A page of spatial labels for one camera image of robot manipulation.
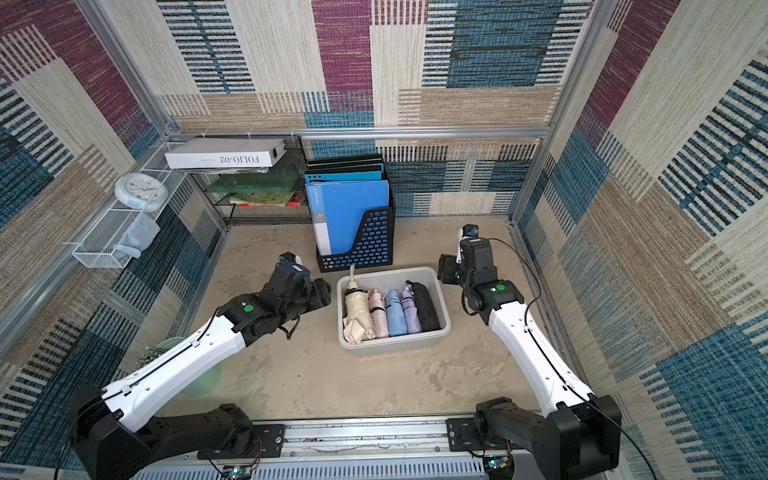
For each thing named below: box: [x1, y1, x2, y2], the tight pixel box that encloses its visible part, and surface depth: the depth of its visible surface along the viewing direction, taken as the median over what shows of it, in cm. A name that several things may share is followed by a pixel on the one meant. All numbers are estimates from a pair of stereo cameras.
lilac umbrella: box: [400, 284, 422, 334], surface depth 87 cm
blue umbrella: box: [385, 289, 408, 337], surface depth 87 cm
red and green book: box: [229, 191, 301, 208], surface depth 101 cm
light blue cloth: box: [112, 211, 161, 260], surface depth 70 cm
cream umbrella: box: [342, 288, 376, 345], surface depth 79 cm
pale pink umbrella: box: [368, 289, 390, 338], surface depth 87 cm
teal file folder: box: [304, 163, 385, 184], surface depth 96 cm
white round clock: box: [115, 173, 169, 212], surface depth 76 cm
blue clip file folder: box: [305, 180, 389, 256], surface depth 93 cm
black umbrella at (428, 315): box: [405, 280, 441, 332], surface depth 89 cm
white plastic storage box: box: [336, 266, 451, 355], surface depth 86 cm
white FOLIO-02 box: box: [164, 138, 287, 169], surface depth 81 cm
